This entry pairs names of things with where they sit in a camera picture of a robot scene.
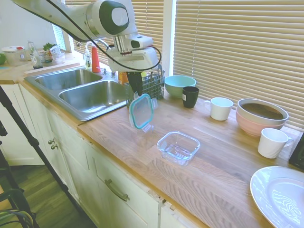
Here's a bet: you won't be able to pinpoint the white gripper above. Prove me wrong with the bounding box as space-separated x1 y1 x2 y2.
106 46 159 96

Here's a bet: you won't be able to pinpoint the clear lid with teal seal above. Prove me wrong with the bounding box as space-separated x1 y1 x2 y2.
129 93 158 133

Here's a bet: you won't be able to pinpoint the square glass food container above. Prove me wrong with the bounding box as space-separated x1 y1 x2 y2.
156 131 201 166

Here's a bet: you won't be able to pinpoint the clear plastic food package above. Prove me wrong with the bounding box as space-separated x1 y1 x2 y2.
48 46 66 65

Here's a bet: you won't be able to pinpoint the plastic tub with white lid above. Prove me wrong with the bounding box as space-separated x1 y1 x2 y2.
1 45 26 67

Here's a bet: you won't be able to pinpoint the orange cardboard box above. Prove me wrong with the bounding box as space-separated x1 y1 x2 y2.
118 71 130 86

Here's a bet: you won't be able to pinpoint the grey plastic cutlery basket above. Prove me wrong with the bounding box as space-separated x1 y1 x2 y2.
124 65 166 109

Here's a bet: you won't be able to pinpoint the chrome arched faucet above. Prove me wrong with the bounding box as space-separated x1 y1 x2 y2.
76 38 118 79

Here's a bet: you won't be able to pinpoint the mint green bowl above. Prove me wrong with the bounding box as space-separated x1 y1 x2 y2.
164 75 197 99

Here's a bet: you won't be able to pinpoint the stainless steel double sink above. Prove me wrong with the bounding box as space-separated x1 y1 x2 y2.
23 68 130 122

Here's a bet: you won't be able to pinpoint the red spray bottle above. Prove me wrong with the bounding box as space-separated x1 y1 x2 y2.
91 45 102 74

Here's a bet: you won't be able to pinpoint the clear soap dispenser bottle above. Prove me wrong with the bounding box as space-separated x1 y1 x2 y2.
83 44 93 69

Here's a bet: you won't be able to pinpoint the black cup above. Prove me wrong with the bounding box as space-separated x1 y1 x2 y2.
182 86 200 109

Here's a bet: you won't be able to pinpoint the beige window blind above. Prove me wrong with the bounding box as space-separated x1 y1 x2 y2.
173 0 304 131
64 0 164 72

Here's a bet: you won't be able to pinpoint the wooden cutting board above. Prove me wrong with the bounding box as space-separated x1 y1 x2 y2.
23 62 80 75

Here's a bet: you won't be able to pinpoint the narrow white window blind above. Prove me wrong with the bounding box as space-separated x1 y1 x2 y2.
52 23 66 50

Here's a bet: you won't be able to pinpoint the white smooth mug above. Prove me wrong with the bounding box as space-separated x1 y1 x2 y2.
204 97 234 121

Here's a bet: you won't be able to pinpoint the green leafy herbs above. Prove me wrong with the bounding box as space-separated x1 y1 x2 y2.
42 42 57 52

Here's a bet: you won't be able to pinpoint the white kitchen cabinet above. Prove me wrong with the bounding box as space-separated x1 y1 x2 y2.
0 83 209 228

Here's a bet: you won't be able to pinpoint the clear glass bottle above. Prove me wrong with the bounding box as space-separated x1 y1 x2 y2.
27 40 36 61

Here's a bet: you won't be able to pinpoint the grey bowl with dark inside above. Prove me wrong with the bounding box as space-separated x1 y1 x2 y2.
237 98 289 126

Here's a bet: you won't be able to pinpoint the black tripod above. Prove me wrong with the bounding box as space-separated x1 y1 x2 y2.
0 85 84 228

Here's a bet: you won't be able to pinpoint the pink bowl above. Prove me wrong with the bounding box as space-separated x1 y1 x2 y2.
236 106 288 137

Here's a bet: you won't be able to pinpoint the white ribbed mug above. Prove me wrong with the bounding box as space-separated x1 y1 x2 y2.
257 128 295 159

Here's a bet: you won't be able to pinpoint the black appliance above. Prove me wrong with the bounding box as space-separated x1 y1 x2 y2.
288 133 304 171

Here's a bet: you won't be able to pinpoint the large white plate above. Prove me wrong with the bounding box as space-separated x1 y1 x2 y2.
250 166 304 228

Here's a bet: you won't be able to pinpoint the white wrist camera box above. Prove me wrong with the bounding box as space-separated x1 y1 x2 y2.
125 34 154 49

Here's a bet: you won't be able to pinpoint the metal bar cabinet handle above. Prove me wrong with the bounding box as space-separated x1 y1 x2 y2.
104 179 130 202

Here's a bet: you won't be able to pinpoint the green and black cable bundle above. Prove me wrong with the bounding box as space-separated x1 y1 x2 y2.
0 209 36 228

